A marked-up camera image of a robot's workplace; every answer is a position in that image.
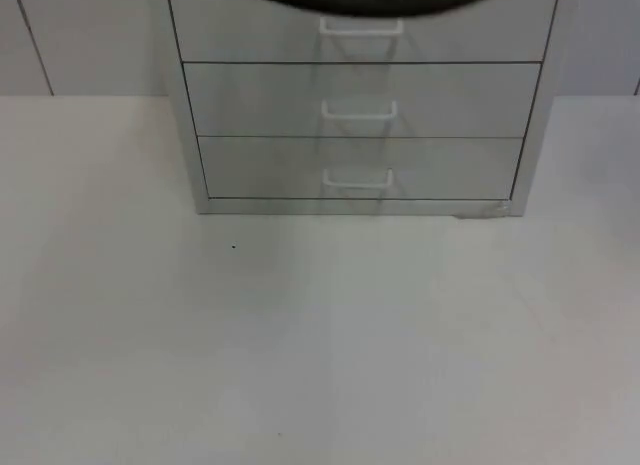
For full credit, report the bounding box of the small grey chest of drawers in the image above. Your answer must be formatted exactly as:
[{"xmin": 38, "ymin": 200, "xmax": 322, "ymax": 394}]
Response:
[{"xmin": 164, "ymin": 0, "xmax": 564, "ymax": 220}]

